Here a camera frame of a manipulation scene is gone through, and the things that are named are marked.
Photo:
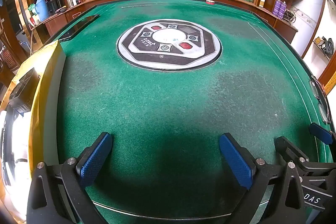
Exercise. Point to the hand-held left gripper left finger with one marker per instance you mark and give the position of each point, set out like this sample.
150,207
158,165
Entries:
94,158

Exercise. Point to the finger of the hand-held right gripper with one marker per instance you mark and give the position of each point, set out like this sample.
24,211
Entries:
290,149
321,133

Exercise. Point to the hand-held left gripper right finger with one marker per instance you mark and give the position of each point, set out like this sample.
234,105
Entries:
236,161

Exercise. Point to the white foam box yellow tape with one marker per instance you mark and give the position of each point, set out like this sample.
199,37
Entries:
44,82

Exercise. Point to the eyeglasses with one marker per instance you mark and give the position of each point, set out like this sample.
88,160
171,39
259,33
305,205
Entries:
321,98

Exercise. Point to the black case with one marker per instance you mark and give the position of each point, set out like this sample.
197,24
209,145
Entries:
23,90

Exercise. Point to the black smartphone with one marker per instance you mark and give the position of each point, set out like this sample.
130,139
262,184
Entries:
78,27

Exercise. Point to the round table control panel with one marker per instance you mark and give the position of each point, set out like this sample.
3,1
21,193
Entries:
169,41

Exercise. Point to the wooden side cabinet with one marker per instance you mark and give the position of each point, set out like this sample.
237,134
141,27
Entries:
63,18

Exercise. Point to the blue thermos jug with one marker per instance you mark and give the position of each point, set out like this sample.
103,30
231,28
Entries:
42,8

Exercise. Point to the small red white object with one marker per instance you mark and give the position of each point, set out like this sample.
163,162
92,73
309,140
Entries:
210,1

